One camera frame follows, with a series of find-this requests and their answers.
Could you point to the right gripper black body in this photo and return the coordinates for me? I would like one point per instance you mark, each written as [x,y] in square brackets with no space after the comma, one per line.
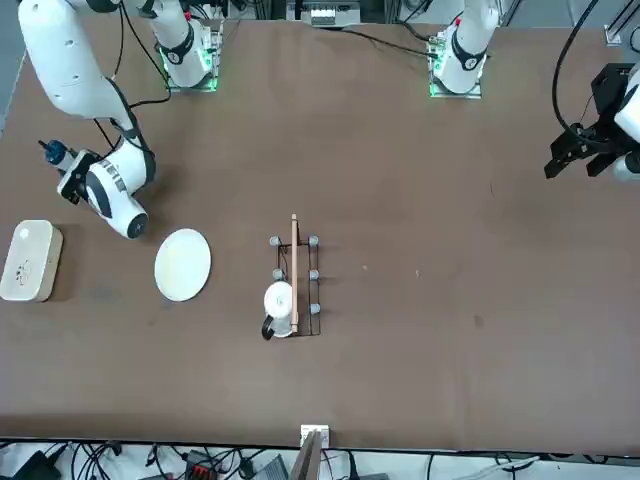
[66,190]

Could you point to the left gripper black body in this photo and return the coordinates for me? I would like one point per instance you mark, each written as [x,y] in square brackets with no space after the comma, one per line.
[610,90]

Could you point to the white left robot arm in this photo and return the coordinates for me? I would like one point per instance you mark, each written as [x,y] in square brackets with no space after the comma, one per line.
[465,55]

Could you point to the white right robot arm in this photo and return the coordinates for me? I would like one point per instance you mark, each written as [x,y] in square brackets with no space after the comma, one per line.
[65,60]

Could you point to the white round plate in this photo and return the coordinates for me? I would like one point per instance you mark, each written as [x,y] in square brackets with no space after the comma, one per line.
[182,265]

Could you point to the cream rectangular lidded box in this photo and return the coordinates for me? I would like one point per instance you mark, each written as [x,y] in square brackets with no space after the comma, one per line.
[30,260]

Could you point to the black plug adapter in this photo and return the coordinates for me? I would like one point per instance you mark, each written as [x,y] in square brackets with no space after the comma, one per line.
[32,462]

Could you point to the white power strip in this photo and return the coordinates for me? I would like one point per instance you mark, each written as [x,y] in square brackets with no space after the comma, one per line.
[325,15]

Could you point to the red and black device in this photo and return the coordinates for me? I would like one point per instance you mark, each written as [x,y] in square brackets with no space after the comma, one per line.
[200,467]

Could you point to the grey power adapter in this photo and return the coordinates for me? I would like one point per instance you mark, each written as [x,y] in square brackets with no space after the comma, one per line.
[272,467]

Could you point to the aluminium frame bracket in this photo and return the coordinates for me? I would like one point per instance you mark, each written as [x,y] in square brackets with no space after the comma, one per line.
[615,30]

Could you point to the aluminium camera post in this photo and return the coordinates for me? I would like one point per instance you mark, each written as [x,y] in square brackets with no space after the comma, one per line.
[310,460]

